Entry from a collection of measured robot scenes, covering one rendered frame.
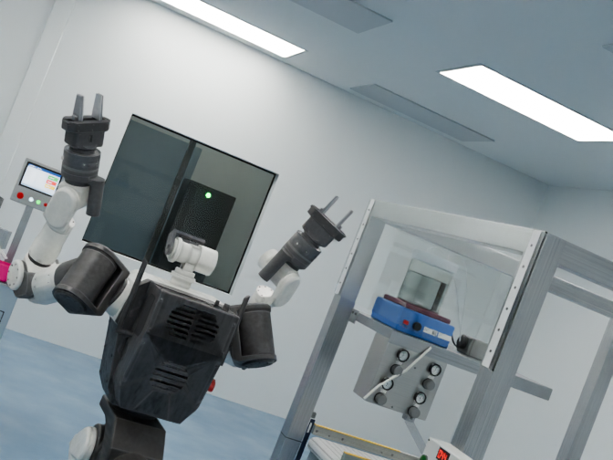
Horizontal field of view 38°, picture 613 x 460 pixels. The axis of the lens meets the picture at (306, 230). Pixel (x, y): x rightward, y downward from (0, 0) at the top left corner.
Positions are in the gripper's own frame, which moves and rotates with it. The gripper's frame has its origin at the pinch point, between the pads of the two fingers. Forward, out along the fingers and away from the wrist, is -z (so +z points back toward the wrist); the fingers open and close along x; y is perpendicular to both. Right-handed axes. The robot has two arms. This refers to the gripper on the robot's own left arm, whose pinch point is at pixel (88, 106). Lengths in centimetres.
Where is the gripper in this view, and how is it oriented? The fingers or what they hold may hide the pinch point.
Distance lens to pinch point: 217.0
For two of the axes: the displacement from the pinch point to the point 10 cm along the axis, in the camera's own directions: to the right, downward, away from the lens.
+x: 6.7, -1.3, 7.3
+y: 7.1, 4.1, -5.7
